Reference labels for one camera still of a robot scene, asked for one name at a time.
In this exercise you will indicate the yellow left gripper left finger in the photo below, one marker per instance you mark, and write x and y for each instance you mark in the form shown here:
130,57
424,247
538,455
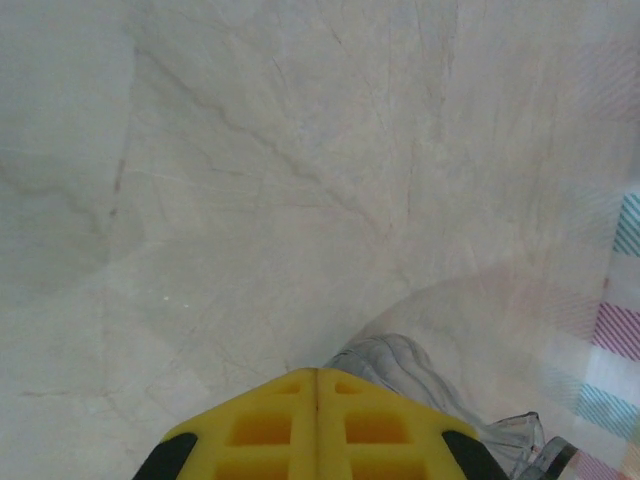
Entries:
260,430

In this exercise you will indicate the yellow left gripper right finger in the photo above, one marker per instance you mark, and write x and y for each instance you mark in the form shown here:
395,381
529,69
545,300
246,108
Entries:
380,430

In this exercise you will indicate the grey transparent plastic dripper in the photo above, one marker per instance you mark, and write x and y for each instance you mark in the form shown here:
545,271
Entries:
400,360

